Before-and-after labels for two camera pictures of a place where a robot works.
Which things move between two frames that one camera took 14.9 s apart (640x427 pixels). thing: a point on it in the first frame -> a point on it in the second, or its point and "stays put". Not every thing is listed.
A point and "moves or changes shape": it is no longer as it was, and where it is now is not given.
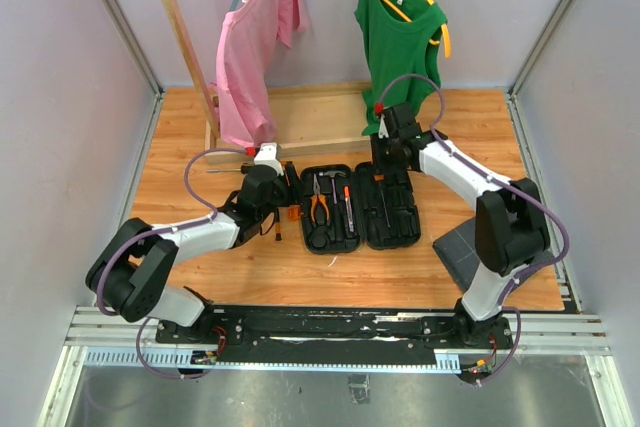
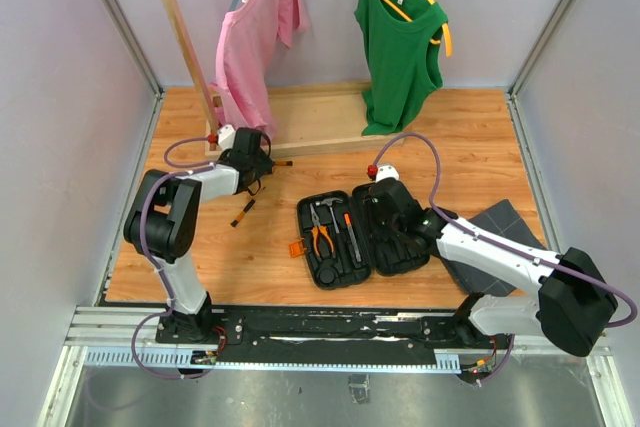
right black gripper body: [394, 142] -> [389, 222]
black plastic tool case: [373, 203] moves or changes shape
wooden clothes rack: [312, 117] stays put
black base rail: [335, 334] stays put
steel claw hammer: [332, 175] -> [329, 201]
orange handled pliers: [322, 199] -> [316, 232]
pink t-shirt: [245, 49] stays put
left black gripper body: [282, 196] -> [261, 165]
